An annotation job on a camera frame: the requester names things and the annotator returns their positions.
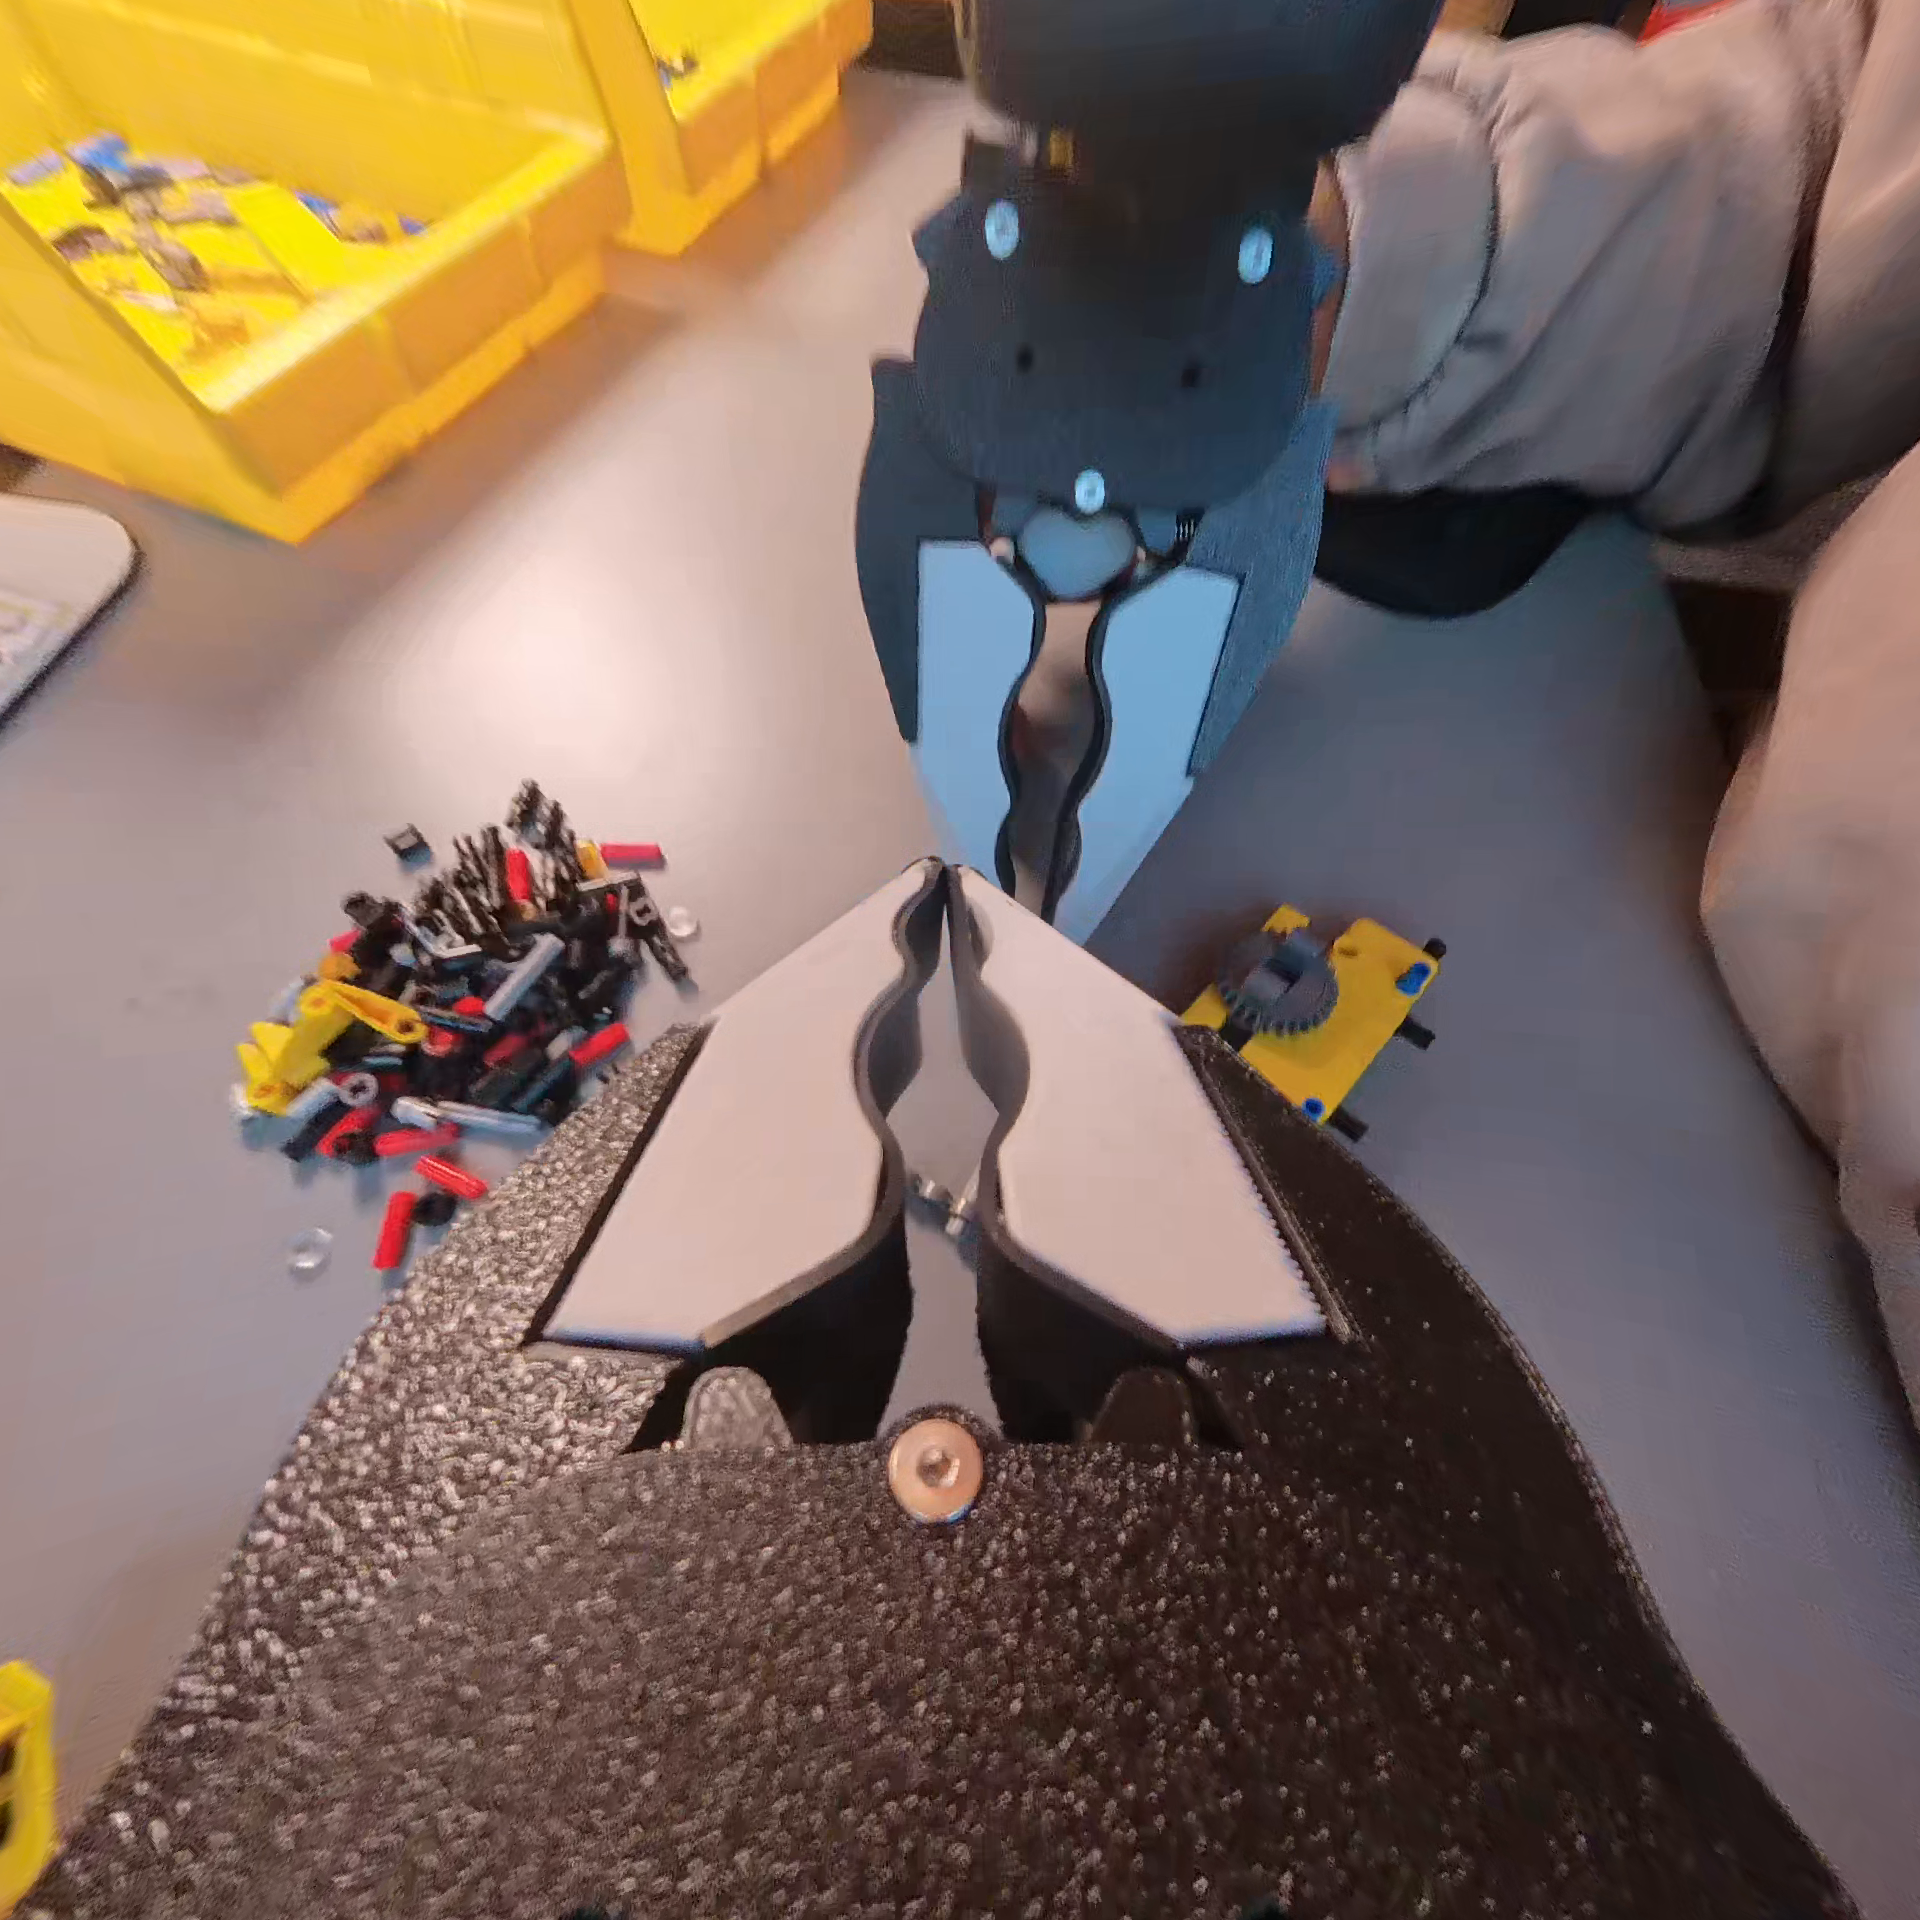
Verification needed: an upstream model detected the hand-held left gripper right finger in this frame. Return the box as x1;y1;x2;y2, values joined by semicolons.
948;863;1332;1421

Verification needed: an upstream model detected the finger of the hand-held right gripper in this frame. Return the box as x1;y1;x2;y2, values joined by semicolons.
1037;569;1247;946
912;538;1045;892

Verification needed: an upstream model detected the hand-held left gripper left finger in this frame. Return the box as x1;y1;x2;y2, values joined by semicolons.
530;859;948;1421

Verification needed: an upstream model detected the yellow beam assembly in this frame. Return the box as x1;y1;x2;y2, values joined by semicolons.
1177;903;1450;1145

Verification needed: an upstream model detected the pile of small building pieces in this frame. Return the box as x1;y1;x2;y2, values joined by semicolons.
228;777;706;1274

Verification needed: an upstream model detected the yellow storage bin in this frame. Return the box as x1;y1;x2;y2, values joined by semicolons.
568;0;875;262
0;0;626;544

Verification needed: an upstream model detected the person's right forearm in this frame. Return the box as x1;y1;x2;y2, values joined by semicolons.
1315;0;1920;535

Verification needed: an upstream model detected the person's right hand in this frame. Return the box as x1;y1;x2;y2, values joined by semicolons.
1016;659;1091;841

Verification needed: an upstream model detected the person's beige sweatshirt torso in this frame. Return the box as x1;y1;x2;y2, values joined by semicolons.
1697;447;1920;1412

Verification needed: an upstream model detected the heap of yellow building pieces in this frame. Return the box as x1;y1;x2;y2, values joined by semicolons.
3;131;430;365

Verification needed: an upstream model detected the yellow and black robot model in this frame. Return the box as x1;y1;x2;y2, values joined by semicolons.
0;1657;60;1880

